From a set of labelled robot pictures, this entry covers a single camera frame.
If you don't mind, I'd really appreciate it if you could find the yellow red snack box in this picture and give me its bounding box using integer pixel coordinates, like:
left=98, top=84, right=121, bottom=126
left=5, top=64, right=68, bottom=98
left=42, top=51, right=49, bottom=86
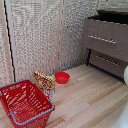
left=33, top=70, right=57, bottom=98

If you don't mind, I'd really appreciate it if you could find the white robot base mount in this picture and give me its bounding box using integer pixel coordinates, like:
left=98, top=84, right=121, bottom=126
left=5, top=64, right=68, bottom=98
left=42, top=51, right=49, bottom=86
left=111, top=103, right=128, bottom=128

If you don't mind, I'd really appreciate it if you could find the brown lower drawer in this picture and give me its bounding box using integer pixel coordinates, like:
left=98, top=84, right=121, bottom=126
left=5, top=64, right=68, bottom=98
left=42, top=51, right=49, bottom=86
left=88, top=49, right=128, bottom=82

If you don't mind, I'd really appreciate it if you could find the silver drawer handle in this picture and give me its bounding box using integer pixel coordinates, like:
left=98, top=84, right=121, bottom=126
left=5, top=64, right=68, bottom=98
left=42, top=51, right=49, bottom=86
left=95, top=54, right=120, bottom=67
left=88, top=34, right=118, bottom=45

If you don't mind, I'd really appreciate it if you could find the red plastic bowl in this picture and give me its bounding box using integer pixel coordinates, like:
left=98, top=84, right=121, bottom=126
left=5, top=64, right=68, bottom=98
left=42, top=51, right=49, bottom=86
left=54, top=71, right=71, bottom=85

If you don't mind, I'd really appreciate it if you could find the black vertical wall strip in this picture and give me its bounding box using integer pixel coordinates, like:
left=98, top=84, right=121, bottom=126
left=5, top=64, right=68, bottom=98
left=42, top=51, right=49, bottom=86
left=3, top=0, right=17, bottom=82

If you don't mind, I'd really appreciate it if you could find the red shopping basket blue rim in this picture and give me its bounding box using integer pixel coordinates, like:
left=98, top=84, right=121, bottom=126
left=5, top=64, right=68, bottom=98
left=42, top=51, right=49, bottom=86
left=0, top=79, right=56, bottom=128

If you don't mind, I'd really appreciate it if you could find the dark cabinet frame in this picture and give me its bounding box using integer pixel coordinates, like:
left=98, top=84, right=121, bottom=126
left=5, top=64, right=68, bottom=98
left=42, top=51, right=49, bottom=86
left=85, top=8, right=128, bottom=67

